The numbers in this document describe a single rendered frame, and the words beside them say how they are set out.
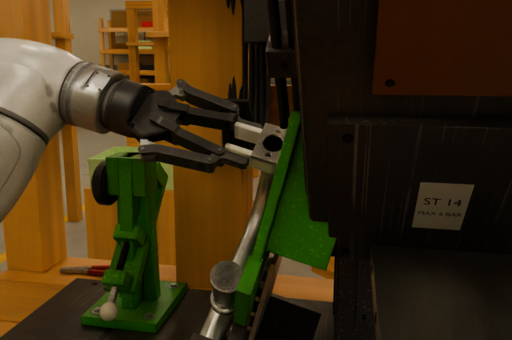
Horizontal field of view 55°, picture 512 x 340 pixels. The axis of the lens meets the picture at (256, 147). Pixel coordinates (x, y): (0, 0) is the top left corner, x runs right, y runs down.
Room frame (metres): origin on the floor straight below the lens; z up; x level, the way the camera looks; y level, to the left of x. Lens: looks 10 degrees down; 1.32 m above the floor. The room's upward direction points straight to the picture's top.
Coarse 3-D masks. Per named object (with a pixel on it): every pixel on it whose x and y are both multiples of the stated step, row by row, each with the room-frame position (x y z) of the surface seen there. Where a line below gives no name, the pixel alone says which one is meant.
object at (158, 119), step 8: (152, 120) 0.63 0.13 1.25; (160, 120) 0.63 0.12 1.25; (168, 120) 0.63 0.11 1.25; (168, 128) 0.62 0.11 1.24; (176, 128) 0.63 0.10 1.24; (176, 136) 0.63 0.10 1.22; (184, 136) 0.62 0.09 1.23; (192, 136) 0.62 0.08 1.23; (176, 144) 0.64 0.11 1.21; (184, 144) 0.63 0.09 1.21; (192, 144) 0.62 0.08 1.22; (200, 144) 0.62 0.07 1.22; (208, 144) 0.62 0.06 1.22; (216, 144) 0.62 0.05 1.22; (200, 152) 0.63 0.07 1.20; (208, 152) 0.62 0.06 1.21; (216, 152) 0.61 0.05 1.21
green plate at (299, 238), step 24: (288, 144) 0.49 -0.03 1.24; (288, 168) 0.50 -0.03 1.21; (288, 192) 0.50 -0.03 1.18; (264, 216) 0.50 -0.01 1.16; (288, 216) 0.50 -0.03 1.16; (264, 240) 0.50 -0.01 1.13; (288, 240) 0.50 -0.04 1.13; (312, 240) 0.50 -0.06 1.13; (264, 264) 0.58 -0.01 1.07; (312, 264) 0.50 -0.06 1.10
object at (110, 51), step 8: (144, 24) 10.25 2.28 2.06; (152, 24) 10.23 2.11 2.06; (112, 40) 10.78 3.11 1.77; (144, 40) 10.25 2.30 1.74; (168, 40) 10.13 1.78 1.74; (112, 48) 10.76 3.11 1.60; (144, 48) 10.25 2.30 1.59; (152, 48) 10.29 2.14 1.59; (168, 48) 10.14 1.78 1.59; (104, 56) 10.36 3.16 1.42; (112, 56) 10.74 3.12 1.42; (104, 64) 10.34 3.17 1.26; (112, 64) 10.74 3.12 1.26; (120, 64) 10.35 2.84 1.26; (128, 64) 10.32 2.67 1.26; (128, 72) 10.20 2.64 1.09; (144, 72) 10.16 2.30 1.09; (152, 72) 10.14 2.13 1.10; (144, 80) 10.28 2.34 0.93; (152, 80) 10.54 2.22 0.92
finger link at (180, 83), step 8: (184, 88) 0.68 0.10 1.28; (192, 88) 0.68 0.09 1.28; (192, 96) 0.67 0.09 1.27; (200, 96) 0.67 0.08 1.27; (208, 96) 0.67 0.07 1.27; (216, 96) 0.67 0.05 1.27; (192, 104) 0.69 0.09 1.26; (200, 104) 0.68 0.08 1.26; (208, 104) 0.67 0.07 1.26; (216, 104) 0.66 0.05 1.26; (224, 104) 0.66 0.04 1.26; (232, 104) 0.66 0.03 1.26; (224, 112) 0.68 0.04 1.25; (232, 112) 0.66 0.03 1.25
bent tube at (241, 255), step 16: (272, 128) 0.62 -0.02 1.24; (256, 144) 0.61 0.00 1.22; (272, 144) 0.63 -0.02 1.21; (272, 160) 0.59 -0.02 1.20; (272, 176) 0.64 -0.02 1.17; (256, 208) 0.67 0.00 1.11; (256, 224) 0.66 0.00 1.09; (240, 240) 0.66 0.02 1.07; (240, 256) 0.63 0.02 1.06; (208, 320) 0.57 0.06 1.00; (224, 320) 0.57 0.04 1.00; (208, 336) 0.55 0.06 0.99; (224, 336) 0.56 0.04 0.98
